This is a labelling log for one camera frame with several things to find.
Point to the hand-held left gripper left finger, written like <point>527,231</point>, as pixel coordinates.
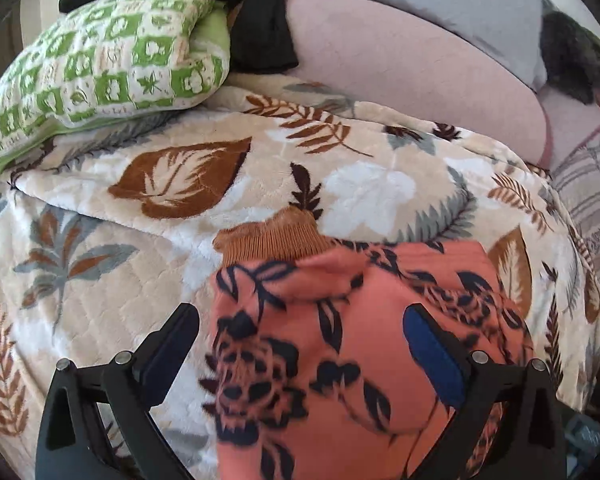
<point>172,355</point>

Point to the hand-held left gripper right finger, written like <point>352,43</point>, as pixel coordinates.
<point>430,355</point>

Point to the orange floral shirt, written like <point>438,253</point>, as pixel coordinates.
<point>330,340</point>

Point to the leaf print blanket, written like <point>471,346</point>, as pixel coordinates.
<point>130,270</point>

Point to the striped floral cushion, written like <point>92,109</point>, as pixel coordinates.
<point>595,210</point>

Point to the pink bolster cushion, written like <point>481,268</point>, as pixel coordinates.
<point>405,75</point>

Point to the green checked pillow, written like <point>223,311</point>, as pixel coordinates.
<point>105,60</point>

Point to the dark furry garment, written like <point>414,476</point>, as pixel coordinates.
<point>575,60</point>

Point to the black garment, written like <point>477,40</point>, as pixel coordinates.
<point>260,30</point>

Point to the grey pillow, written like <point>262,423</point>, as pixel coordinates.
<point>455,0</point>

